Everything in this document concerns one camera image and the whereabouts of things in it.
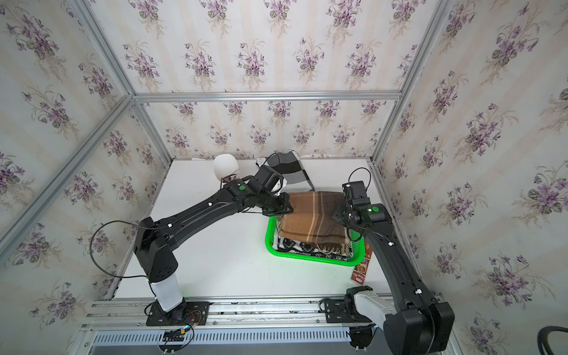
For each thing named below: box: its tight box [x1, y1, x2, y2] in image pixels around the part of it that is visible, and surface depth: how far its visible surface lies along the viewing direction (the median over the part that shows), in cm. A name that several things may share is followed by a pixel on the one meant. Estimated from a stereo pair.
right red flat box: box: [350, 241, 374, 286], surface depth 83 cm
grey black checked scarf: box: [256, 150, 316, 192], surface depth 120 cm
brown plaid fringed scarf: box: [278, 190, 350, 255], surface depth 78 cm
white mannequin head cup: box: [213, 153, 240, 182], surface depth 102 cm
